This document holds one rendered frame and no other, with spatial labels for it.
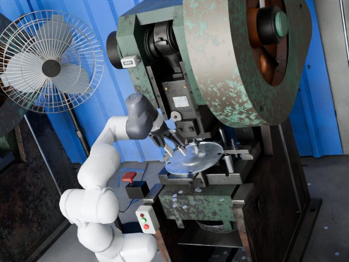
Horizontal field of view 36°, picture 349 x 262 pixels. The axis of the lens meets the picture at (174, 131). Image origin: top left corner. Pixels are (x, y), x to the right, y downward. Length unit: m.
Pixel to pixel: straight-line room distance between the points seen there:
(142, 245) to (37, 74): 1.31
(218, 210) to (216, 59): 0.87
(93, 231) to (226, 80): 0.71
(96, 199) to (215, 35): 0.70
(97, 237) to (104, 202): 0.14
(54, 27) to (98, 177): 1.29
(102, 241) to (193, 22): 0.84
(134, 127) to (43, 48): 1.05
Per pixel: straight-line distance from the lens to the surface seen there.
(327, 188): 3.54
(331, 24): 3.47
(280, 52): 2.55
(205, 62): 1.97
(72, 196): 1.87
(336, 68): 3.57
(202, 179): 2.56
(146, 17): 2.43
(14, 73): 3.02
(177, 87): 2.47
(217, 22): 1.92
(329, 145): 3.81
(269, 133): 2.78
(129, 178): 2.65
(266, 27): 2.21
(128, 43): 2.44
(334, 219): 3.27
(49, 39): 2.90
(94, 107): 4.46
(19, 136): 3.79
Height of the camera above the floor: 1.96
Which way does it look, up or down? 24 degrees down
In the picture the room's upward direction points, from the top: 18 degrees counter-clockwise
